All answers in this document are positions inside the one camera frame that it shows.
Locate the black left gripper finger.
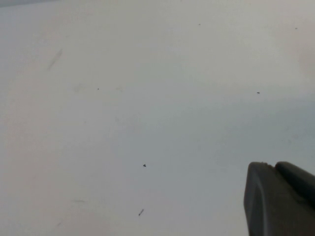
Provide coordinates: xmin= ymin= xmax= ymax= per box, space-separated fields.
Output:
xmin=243 ymin=161 xmax=315 ymax=236

